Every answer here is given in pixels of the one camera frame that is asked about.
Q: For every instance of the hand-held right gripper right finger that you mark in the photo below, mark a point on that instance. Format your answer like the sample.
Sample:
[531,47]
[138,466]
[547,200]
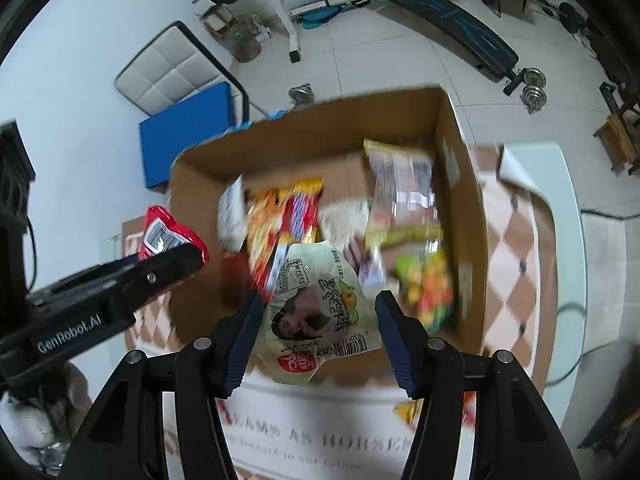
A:
[400,345]

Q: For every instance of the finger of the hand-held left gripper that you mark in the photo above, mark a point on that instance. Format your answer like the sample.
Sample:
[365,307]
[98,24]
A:
[75,282]
[170,267]

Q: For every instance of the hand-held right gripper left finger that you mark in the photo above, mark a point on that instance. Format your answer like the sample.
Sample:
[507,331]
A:
[242,340]

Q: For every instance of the small red snack packet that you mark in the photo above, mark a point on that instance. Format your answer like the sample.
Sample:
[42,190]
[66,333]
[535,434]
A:
[170,227]

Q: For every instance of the colourful candy bag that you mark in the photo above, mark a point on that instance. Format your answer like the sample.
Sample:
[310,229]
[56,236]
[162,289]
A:
[425,285]

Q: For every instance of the white brown wafer packet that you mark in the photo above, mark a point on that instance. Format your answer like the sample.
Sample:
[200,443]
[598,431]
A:
[231,220]

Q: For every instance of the pale green photo snack packet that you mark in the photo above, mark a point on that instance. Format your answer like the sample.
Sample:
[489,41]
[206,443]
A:
[320,310]

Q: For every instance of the white and red wafer packet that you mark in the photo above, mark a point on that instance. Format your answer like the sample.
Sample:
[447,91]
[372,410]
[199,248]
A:
[367,262]

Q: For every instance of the yellow noodle packet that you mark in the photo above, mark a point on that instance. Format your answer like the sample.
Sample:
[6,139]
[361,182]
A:
[285,230]

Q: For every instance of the white grey snack packet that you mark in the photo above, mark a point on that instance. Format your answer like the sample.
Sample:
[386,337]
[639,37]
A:
[340,220]

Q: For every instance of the beige yellow-edged snack packet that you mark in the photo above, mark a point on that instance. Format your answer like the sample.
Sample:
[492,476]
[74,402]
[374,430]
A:
[400,185]

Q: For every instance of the cardboard box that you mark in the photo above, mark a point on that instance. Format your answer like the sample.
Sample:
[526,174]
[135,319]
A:
[310,160]

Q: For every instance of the person's left forearm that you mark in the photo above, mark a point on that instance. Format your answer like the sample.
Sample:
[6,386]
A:
[70,395]

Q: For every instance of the yellow panda snack packet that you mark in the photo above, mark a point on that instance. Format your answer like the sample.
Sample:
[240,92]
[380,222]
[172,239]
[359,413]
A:
[406,411]

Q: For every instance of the checkered tablecloth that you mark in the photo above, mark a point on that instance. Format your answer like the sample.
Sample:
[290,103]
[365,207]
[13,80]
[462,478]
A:
[510,270]

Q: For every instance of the blue cushion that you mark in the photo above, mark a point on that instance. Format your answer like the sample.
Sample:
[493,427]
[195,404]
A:
[185,135]

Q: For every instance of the chrome dumbbell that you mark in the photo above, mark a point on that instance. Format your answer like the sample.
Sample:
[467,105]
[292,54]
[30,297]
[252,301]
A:
[302,95]
[534,89]

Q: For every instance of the glass jar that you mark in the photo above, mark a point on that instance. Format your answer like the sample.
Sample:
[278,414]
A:
[245,37]

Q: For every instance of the white barbell rack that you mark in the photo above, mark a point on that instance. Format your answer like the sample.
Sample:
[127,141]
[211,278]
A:
[287,25]

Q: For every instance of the teal exercise item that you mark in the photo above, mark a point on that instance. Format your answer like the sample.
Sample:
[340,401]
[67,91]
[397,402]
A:
[320,16]

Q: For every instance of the small wooden stool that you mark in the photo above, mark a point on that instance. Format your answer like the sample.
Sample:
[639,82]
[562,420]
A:
[617,135]

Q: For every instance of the black sit-up bench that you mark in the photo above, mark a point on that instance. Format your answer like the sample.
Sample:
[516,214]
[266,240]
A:
[450,25]

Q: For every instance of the black dumbbell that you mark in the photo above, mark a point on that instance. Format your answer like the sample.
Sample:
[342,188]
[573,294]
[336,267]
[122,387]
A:
[570,12]

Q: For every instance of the white padded chair black frame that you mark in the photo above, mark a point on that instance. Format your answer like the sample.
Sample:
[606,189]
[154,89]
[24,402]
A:
[165,67]

